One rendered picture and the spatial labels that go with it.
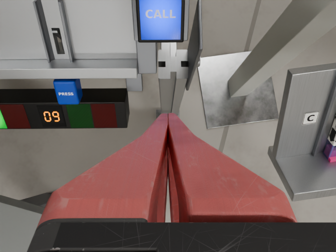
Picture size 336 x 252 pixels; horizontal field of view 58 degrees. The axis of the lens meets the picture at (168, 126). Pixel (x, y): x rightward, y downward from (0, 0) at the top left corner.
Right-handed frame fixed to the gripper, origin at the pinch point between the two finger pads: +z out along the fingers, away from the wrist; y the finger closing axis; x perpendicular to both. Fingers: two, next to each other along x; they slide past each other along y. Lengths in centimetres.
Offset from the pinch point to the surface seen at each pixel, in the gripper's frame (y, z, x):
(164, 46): 1, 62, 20
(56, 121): 14.0, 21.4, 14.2
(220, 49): -18, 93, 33
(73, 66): 9.6, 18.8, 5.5
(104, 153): 21, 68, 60
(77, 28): 9.0, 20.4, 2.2
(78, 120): 11.2, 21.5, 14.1
